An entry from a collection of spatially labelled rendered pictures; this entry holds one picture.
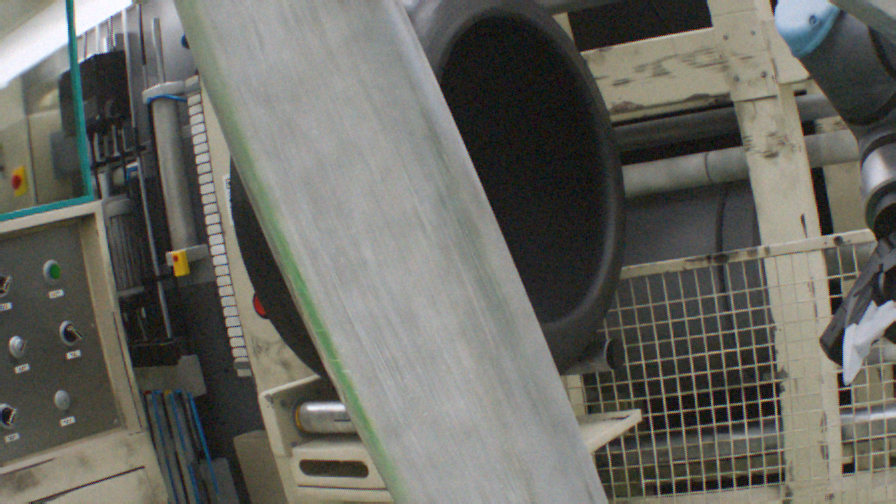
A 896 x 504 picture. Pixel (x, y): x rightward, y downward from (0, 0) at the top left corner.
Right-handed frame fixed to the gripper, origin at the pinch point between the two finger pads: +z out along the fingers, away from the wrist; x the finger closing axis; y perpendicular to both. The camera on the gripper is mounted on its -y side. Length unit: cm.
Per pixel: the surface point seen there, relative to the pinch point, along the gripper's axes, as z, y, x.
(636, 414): -46, -76, 26
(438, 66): -57, -48, -27
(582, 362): -49, -75, 15
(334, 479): -24, -92, -9
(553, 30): -81, -53, -11
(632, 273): -70, -77, 22
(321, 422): -31, -91, -14
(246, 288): -52, -101, -28
